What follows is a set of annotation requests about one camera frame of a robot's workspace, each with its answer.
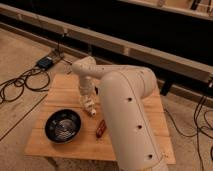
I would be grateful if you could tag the red-brown lying bottle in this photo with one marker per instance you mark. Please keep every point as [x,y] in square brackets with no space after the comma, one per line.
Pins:
[101,129]

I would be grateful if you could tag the black bowl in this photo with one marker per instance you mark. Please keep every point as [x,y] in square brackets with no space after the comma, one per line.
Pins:
[62,126]

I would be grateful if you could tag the wooden table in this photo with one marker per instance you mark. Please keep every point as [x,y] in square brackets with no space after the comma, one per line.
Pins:
[64,94]

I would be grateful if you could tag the wooden rail beam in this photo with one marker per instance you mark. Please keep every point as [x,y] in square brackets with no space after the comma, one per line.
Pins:
[174,41]

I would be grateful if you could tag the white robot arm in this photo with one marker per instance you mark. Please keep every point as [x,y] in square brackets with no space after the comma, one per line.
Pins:
[121,91]

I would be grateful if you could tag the black power adapter box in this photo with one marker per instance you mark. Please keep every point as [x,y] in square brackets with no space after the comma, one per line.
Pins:
[45,63]

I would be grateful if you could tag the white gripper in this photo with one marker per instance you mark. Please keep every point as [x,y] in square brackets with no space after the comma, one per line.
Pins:
[87,101]

